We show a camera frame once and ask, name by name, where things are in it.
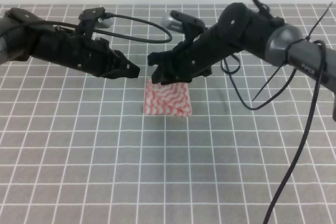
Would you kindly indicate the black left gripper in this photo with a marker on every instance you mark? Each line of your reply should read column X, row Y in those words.
column 83, row 54

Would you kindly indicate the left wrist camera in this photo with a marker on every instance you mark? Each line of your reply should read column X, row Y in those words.
column 91, row 19

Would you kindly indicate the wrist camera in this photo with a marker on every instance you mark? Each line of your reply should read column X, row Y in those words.
column 182, row 23
column 91, row 19

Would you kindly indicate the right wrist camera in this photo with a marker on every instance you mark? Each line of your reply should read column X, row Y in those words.
column 182, row 23

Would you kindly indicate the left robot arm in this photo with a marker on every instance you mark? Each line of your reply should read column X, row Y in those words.
column 25, row 35

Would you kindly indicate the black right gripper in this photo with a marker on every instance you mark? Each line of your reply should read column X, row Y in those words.
column 179, row 65

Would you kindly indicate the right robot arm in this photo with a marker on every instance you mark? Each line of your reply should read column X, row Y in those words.
column 238, row 29

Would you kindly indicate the pink wavy striped towel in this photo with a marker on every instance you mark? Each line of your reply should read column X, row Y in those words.
column 172, row 99

